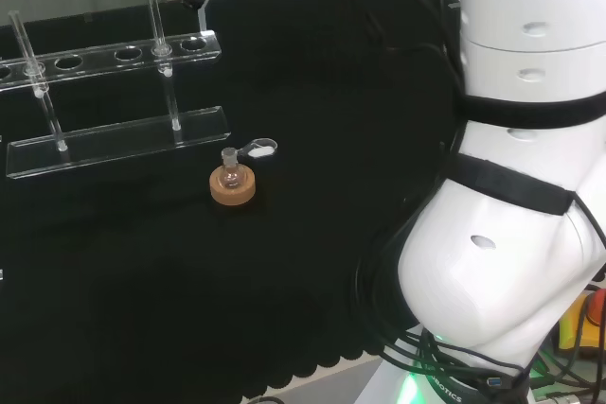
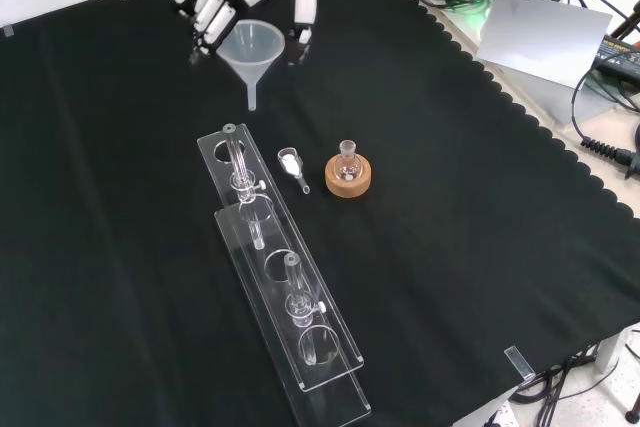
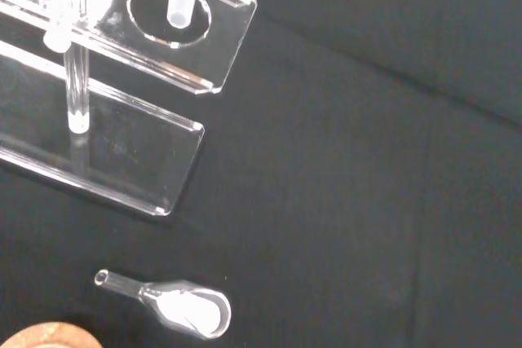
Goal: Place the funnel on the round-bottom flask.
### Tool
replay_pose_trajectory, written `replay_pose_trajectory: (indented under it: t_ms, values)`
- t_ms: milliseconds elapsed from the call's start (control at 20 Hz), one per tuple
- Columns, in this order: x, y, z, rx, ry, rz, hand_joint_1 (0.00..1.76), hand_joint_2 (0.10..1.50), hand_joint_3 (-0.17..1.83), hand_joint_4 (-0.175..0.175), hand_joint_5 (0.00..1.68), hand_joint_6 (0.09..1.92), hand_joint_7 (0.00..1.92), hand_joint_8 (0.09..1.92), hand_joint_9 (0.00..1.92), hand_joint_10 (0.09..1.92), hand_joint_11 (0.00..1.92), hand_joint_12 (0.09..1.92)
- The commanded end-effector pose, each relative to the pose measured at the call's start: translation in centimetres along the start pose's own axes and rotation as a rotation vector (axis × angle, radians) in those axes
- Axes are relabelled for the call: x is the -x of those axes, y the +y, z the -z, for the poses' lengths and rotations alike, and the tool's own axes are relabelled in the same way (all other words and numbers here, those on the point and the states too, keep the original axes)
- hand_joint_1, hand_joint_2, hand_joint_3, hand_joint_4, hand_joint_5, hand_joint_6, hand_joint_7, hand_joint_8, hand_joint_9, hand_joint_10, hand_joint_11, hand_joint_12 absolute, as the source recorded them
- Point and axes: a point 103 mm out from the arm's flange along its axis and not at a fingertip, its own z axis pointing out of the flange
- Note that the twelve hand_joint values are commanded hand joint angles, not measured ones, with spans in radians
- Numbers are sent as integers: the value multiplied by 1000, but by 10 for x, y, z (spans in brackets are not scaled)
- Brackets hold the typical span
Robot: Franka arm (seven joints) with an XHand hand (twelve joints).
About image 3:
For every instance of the clear acrylic funnel stand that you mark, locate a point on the clear acrylic funnel stand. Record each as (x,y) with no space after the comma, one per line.
(130,160)

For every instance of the glass weighing funnel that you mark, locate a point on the glass weighing funnel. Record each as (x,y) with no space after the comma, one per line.
(187,311)

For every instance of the black cloth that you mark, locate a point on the black cloth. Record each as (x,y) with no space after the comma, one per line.
(346,160)

